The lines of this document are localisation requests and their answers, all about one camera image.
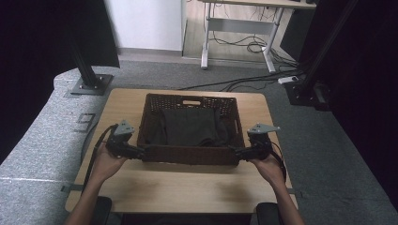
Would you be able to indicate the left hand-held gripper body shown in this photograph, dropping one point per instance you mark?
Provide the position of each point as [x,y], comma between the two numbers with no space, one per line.
[120,140]

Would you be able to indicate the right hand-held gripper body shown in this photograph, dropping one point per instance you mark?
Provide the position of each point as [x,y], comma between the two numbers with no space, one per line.
[261,143]

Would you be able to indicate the brown wicker basket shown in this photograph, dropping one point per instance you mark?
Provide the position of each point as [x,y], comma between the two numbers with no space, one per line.
[191,157]

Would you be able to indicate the black cloth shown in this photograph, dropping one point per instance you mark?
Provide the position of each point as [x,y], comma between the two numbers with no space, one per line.
[191,126]

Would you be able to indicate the person's right hand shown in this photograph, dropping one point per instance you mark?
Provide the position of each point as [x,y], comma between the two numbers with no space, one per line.
[269,172]

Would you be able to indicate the person's left hand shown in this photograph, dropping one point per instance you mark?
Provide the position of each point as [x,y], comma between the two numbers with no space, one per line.
[106,167]

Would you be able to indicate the black chair armrest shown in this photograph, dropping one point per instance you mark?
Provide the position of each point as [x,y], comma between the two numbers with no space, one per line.
[266,215]
[104,212]

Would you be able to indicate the black metal stand with plate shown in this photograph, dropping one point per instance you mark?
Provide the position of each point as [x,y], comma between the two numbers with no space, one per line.
[90,82]

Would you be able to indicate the white power strip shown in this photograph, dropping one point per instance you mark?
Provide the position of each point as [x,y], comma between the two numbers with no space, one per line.
[287,80]

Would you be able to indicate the black metal stand with block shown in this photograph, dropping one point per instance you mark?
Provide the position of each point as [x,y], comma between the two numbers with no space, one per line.
[308,92]

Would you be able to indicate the black box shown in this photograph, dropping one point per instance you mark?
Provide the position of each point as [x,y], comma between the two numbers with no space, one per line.
[294,34]

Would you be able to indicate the white desk with metal legs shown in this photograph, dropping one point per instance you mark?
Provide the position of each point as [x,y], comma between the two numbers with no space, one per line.
[237,25]

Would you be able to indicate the black curtain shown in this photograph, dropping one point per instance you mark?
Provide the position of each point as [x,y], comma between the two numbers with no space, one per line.
[37,47]
[369,78]

